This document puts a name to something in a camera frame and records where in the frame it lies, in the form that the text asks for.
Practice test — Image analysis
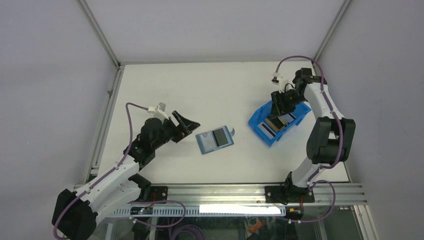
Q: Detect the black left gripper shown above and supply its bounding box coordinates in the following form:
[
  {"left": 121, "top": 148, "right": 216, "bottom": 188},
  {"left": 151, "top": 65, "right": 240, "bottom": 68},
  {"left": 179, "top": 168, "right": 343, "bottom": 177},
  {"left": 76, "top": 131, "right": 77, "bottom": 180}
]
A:
[{"left": 152, "top": 111, "right": 200, "bottom": 150}]

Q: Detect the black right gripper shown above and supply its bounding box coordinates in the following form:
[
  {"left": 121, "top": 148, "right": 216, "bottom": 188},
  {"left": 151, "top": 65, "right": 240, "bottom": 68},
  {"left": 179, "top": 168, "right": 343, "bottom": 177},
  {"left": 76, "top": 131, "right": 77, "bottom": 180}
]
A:
[{"left": 269, "top": 89, "right": 307, "bottom": 120}]

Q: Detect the blue plastic bin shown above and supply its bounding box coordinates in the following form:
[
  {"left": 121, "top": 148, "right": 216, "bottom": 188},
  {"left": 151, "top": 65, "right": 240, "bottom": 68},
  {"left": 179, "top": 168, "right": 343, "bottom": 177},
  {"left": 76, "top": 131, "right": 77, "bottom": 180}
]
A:
[{"left": 248, "top": 101, "right": 312, "bottom": 147}]

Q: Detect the teal leather card holder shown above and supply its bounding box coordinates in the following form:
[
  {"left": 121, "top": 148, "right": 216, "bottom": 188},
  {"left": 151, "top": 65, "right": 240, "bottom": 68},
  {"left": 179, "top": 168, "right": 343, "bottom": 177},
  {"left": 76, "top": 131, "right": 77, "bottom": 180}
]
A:
[{"left": 195, "top": 125, "right": 237, "bottom": 156}]

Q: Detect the white card with black stripe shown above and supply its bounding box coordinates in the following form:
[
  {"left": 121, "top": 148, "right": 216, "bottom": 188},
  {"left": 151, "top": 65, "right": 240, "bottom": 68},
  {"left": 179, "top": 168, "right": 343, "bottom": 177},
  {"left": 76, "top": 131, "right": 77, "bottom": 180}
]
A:
[{"left": 198, "top": 129, "right": 231, "bottom": 153}]

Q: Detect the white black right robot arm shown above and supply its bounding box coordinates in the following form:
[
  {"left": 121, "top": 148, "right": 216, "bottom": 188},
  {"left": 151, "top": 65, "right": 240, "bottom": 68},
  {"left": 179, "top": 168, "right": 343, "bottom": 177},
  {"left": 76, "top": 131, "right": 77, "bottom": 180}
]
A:
[{"left": 269, "top": 68, "right": 356, "bottom": 203}]

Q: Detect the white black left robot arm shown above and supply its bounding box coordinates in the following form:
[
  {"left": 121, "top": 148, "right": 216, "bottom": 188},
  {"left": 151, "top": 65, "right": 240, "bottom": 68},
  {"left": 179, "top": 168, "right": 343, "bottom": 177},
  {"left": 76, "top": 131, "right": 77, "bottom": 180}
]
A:
[{"left": 51, "top": 110, "right": 200, "bottom": 240}]

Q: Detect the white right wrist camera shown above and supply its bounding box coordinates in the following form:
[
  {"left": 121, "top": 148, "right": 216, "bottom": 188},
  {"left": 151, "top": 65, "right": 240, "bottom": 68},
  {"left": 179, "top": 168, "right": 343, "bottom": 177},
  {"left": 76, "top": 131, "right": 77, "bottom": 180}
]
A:
[{"left": 271, "top": 71, "right": 289, "bottom": 93}]

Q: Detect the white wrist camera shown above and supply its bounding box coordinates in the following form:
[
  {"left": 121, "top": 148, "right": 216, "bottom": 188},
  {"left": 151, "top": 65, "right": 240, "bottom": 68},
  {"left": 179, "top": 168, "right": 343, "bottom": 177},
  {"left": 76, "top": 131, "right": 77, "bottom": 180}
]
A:
[
  {"left": 271, "top": 71, "right": 289, "bottom": 93},
  {"left": 147, "top": 102, "right": 169, "bottom": 121}
]

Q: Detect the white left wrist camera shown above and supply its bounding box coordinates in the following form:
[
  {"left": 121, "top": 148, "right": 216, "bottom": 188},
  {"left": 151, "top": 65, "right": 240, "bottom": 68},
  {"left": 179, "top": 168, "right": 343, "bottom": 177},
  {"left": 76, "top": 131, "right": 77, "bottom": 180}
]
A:
[{"left": 147, "top": 102, "right": 169, "bottom": 121}]

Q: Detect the white slotted cable duct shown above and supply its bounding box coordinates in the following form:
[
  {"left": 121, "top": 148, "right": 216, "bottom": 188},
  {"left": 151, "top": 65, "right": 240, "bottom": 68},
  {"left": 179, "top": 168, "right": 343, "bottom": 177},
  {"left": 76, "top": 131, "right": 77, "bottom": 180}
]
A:
[{"left": 109, "top": 204, "right": 286, "bottom": 218}]

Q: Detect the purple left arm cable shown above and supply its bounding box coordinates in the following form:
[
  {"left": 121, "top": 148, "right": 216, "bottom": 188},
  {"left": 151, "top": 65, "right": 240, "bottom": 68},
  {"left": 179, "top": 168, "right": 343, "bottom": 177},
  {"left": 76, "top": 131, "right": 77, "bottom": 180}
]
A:
[{"left": 52, "top": 102, "right": 206, "bottom": 240}]

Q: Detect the aluminium front mounting rail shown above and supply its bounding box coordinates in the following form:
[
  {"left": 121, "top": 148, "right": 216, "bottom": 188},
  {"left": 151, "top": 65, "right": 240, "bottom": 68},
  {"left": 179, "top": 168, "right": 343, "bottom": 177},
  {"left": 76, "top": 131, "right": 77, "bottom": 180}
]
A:
[{"left": 68, "top": 183, "right": 368, "bottom": 207}]

